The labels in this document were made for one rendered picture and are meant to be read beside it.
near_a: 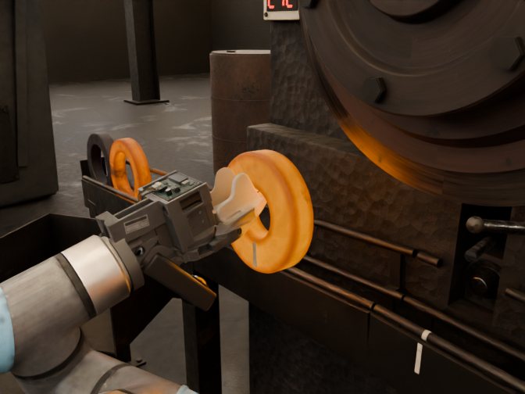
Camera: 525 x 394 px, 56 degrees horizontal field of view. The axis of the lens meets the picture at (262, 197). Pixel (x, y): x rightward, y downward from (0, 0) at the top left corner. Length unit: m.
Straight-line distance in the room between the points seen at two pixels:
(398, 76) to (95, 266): 0.33
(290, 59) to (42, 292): 0.59
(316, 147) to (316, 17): 0.32
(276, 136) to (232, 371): 0.99
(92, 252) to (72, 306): 0.05
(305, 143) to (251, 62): 2.50
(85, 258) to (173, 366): 1.24
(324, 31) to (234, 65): 2.82
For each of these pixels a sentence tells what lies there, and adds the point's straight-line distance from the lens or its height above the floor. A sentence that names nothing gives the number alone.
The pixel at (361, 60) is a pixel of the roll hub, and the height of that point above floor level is 1.02.
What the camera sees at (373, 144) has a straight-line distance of 0.59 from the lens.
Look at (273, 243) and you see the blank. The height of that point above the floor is 0.80.
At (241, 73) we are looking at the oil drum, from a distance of 3.31.
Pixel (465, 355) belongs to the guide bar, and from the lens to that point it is 0.60.
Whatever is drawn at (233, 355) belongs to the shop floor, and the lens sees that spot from 1.75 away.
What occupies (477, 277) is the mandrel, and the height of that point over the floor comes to 0.75.
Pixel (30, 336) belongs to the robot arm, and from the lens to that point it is 0.51.
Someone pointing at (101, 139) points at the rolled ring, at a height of 0.76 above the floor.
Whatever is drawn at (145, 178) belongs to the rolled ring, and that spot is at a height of 0.70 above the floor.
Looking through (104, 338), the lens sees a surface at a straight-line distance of 0.81.
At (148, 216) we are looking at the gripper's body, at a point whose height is 0.86.
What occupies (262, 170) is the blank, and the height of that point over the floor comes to 0.88.
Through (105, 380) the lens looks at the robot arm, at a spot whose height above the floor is 0.73.
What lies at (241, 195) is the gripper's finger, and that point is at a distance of 0.58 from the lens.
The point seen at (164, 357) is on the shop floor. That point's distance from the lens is 1.77.
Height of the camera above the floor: 1.05
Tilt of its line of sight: 19 degrees down
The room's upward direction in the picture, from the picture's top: straight up
